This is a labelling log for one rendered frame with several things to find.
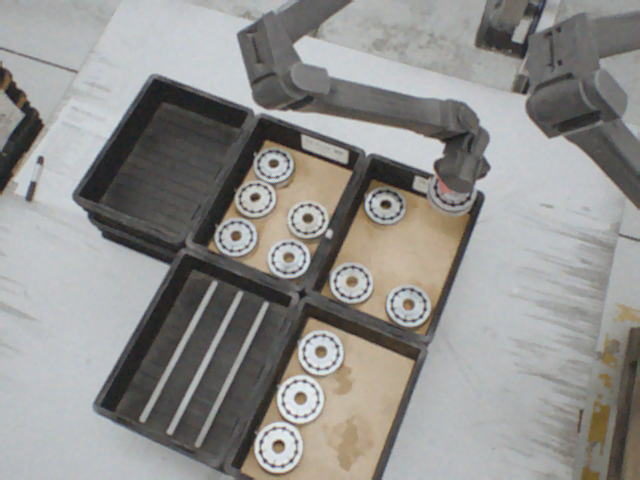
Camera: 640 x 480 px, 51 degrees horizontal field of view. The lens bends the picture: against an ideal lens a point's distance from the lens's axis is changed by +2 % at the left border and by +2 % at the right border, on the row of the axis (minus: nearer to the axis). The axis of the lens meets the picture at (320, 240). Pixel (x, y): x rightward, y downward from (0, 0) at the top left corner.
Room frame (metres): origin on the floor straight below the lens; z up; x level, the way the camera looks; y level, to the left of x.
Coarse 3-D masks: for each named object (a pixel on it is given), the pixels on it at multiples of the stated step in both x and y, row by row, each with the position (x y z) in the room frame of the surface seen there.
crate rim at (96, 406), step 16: (176, 256) 0.59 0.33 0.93; (192, 256) 0.59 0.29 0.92; (208, 256) 0.59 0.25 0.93; (240, 272) 0.55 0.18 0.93; (160, 288) 0.51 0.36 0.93; (272, 288) 0.51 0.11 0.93; (288, 288) 0.50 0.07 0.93; (144, 320) 0.44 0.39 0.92; (288, 320) 0.43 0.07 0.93; (128, 352) 0.37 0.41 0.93; (272, 352) 0.36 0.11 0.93; (112, 368) 0.34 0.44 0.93; (256, 384) 0.29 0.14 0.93; (96, 400) 0.27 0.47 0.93; (112, 416) 0.24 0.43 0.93; (240, 416) 0.23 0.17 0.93; (144, 432) 0.21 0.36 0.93; (176, 448) 0.17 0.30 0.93; (224, 448) 0.17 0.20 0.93; (208, 464) 0.14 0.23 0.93
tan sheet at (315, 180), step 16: (272, 144) 0.94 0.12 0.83; (304, 160) 0.89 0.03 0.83; (320, 160) 0.89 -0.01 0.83; (304, 176) 0.84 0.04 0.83; (320, 176) 0.84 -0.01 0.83; (336, 176) 0.84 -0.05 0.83; (288, 192) 0.80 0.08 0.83; (304, 192) 0.80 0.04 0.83; (320, 192) 0.80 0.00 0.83; (336, 192) 0.80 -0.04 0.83; (288, 208) 0.75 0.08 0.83; (256, 224) 0.71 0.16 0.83; (272, 224) 0.71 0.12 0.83; (272, 240) 0.67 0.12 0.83; (256, 256) 0.62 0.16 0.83
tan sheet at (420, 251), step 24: (408, 192) 0.79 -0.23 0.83; (360, 216) 0.73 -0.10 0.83; (408, 216) 0.72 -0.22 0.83; (432, 216) 0.72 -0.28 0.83; (360, 240) 0.66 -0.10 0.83; (384, 240) 0.66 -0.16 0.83; (408, 240) 0.66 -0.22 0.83; (432, 240) 0.66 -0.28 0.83; (456, 240) 0.65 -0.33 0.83; (336, 264) 0.60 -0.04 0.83; (384, 264) 0.60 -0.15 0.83; (408, 264) 0.59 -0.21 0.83; (432, 264) 0.59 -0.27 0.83; (384, 288) 0.53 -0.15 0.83; (432, 288) 0.53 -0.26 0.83; (384, 312) 0.47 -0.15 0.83; (432, 312) 0.47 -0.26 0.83
